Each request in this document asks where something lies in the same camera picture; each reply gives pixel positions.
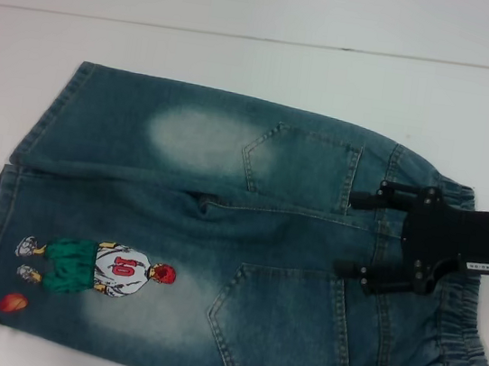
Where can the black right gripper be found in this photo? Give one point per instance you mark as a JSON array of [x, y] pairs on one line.
[[474, 235]]

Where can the blue denim shorts with print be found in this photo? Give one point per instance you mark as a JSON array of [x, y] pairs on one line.
[[293, 226]]

